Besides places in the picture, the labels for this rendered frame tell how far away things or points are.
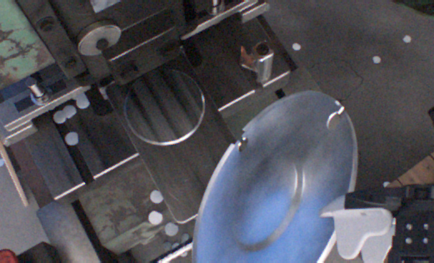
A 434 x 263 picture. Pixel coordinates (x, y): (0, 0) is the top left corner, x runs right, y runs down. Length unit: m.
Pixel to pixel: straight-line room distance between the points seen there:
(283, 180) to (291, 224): 0.06
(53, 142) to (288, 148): 0.44
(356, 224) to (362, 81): 1.27
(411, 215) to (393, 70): 1.33
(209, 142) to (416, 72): 1.07
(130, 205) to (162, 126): 0.18
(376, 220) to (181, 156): 0.41
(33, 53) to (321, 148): 0.33
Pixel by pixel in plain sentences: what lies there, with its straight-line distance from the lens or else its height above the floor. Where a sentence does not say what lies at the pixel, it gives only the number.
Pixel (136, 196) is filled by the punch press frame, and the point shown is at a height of 0.64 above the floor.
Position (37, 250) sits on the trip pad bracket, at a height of 0.70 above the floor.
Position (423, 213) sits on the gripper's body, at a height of 1.14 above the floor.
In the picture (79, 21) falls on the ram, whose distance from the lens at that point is 0.72.
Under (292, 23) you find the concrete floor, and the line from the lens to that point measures 1.88.
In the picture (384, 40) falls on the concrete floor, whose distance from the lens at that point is 1.90.
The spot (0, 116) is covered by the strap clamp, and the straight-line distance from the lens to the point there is 1.02.
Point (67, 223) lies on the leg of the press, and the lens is 1.06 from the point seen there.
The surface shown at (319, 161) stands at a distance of 0.68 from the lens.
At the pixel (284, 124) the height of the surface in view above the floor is 0.92.
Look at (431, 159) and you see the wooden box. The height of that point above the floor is 0.35.
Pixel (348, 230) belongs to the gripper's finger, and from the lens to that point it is 0.58.
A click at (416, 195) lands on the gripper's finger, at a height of 1.14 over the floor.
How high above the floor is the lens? 1.65
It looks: 72 degrees down
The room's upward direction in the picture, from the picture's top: 5 degrees counter-clockwise
